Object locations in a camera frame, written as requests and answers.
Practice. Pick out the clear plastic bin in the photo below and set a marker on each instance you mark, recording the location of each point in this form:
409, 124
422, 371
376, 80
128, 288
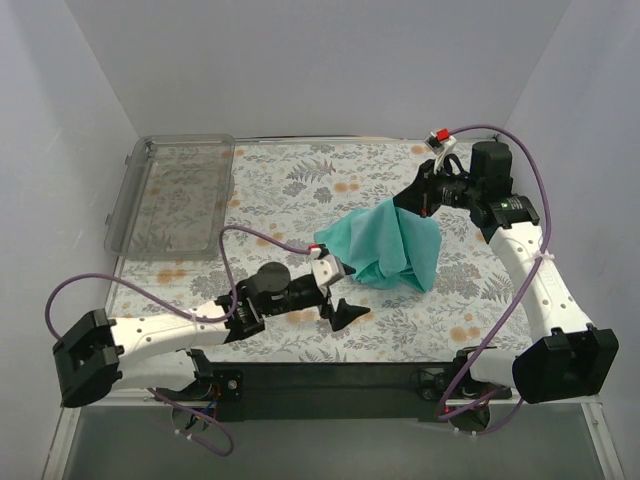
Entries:
172, 202

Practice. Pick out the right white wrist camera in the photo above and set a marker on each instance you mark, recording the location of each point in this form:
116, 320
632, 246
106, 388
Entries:
442, 143

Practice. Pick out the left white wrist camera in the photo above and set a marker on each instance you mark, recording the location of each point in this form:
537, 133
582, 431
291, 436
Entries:
326, 268

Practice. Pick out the floral table mat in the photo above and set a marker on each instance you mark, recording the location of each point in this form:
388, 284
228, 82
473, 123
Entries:
286, 192

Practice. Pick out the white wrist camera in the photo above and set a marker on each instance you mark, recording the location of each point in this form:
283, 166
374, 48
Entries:
326, 268
442, 143

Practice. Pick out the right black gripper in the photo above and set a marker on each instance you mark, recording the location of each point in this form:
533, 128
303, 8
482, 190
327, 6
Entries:
426, 185

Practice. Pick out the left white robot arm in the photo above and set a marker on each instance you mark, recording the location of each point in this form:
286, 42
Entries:
100, 354

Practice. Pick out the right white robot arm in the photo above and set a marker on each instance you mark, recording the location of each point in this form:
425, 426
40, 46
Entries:
568, 356

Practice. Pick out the teal t shirt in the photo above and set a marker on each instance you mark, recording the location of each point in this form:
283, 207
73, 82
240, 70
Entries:
386, 246

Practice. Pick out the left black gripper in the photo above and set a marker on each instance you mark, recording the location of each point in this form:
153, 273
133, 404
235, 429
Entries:
326, 296

